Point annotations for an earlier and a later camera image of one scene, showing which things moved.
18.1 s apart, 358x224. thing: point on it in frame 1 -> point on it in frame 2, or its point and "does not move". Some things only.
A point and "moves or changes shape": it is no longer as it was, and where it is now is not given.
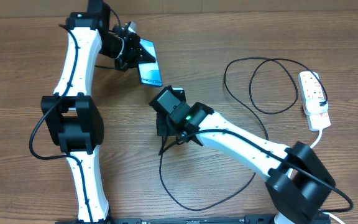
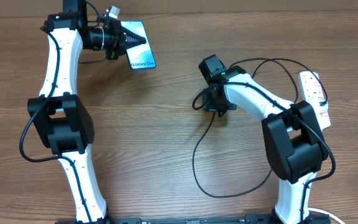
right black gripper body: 166,127 -> 217,104
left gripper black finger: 144,56 -> 129,38
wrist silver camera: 132,27 -> 114,12
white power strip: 310,89 does not move
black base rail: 257,219 does not move
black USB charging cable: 199,208 -> 270,59
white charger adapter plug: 312,106 does not move
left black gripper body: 128,53 -> 114,39
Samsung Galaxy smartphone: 149,73 moves or changes shape
